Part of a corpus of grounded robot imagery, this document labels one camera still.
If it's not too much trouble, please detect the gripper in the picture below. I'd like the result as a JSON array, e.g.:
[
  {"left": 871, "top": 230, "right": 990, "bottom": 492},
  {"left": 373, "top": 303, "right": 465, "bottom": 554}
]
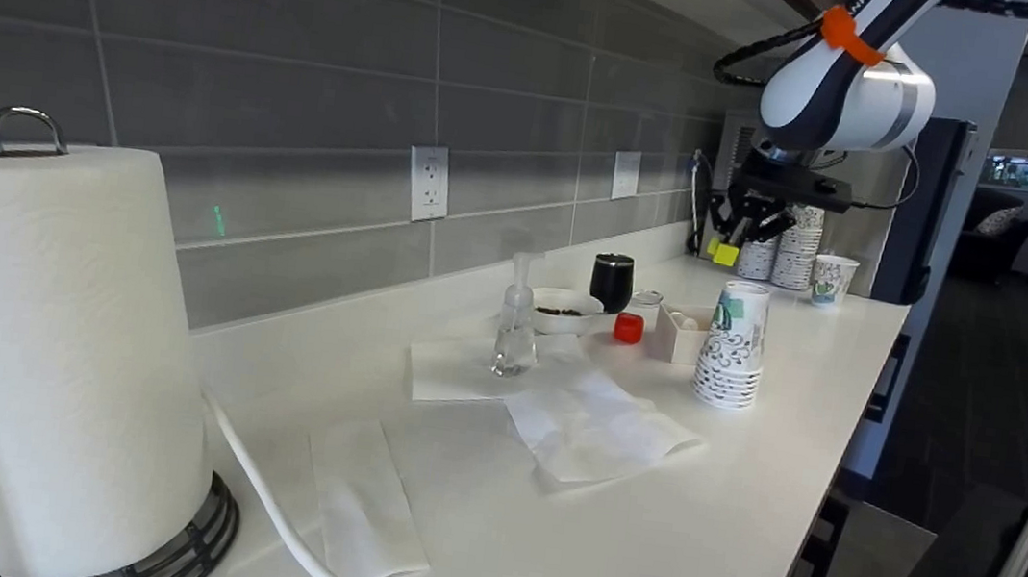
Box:
[{"left": 704, "top": 187, "right": 802, "bottom": 261}]

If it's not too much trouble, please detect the yellow block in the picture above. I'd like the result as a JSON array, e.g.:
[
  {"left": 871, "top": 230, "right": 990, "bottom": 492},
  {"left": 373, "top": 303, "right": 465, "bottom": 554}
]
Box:
[{"left": 705, "top": 237, "right": 744, "bottom": 269}]

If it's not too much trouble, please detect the small brown box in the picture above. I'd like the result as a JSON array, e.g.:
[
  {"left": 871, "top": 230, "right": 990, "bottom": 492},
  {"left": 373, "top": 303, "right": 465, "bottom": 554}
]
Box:
[{"left": 650, "top": 300, "right": 718, "bottom": 369}]

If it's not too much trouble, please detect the stack of patterned paper cups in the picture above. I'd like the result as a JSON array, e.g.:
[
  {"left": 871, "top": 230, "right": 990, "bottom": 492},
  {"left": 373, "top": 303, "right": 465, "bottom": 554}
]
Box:
[
  {"left": 735, "top": 233, "right": 780, "bottom": 284},
  {"left": 769, "top": 201, "right": 828, "bottom": 294},
  {"left": 690, "top": 276, "right": 775, "bottom": 414}
]

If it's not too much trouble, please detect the patterned paper cup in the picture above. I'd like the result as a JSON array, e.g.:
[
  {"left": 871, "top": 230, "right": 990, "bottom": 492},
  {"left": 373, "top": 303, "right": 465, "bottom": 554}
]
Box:
[{"left": 807, "top": 252, "right": 862, "bottom": 312}]

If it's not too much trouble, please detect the small glass jar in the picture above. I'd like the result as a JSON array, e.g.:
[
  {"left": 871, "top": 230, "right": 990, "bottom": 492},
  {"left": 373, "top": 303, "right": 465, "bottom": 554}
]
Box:
[{"left": 626, "top": 288, "right": 666, "bottom": 337}]

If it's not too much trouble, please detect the black tumbler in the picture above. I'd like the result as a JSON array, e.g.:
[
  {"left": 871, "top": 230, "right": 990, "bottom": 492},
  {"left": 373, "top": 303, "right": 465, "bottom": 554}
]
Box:
[{"left": 586, "top": 251, "right": 639, "bottom": 317}]

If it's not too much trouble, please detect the red block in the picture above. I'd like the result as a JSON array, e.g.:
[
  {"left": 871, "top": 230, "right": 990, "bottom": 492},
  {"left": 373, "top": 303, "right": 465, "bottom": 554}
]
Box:
[{"left": 612, "top": 311, "right": 647, "bottom": 348}]

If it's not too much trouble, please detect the white bowl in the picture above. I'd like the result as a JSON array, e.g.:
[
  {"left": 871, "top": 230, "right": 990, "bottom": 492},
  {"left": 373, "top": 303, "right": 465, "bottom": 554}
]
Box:
[{"left": 527, "top": 285, "right": 609, "bottom": 342}]

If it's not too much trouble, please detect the dark armchair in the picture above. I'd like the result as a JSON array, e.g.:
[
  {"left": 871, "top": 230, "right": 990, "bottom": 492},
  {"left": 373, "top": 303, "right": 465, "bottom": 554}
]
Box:
[{"left": 949, "top": 187, "right": 1028, "bottom": 287}]

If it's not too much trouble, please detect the white paper napkin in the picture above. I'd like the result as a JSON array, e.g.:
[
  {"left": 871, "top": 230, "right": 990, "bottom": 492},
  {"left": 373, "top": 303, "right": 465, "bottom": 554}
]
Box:
[
  {"left": 496, "top": 359, "right": 711, "bottom": 500},
  {"left": 404, "top": 323, "right": 569, "bottom": 419},
  {"left": 293, "top": 412, "right": 447, "bottom": 577}
]

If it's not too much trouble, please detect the patterned cushion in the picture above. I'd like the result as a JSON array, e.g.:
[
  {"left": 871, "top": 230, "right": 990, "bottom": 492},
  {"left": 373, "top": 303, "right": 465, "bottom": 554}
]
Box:
[{"left": 974, "top": 200, "right": 1025, "bottom": 241}]

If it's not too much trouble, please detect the clear soap pump bottle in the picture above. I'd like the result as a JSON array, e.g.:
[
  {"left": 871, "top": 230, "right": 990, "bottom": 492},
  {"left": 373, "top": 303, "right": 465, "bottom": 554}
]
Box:
[{"left": 489, "top": 249, "right": 551, "bottom": 382}]

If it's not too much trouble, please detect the metal paper towel holder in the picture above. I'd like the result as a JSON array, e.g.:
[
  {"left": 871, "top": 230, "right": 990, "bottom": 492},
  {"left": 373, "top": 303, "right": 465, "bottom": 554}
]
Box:
[{"left": 0, "top": 103, "right": 286, "bottom": 577}]

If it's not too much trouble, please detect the white paper towel roll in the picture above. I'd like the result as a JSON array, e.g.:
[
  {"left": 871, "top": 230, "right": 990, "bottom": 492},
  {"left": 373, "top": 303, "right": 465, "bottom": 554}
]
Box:
[{"left": 0, "top": 133, "right": 250, "bottom": 577}]

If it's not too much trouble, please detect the black cable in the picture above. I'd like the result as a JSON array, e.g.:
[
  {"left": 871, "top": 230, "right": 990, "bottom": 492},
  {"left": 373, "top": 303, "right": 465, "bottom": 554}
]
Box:
[{"left": 681, "top": 148, "right": 717, "bottom": 256}]

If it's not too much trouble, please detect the white wall socket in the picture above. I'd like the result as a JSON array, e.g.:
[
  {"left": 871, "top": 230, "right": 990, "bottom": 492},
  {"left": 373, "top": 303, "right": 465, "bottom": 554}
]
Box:
[
  {"left": 610, "top": 149, "right": 644, "bottom": 204},
  {"left": 402, "top": 142, "right": 457, "bottom": 227}
]

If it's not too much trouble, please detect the white cable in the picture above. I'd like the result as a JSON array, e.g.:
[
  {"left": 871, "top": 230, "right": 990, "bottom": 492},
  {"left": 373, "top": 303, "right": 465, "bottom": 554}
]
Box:
[{"left": 181, "top": 389, "right": 406, "bottom": 577}]

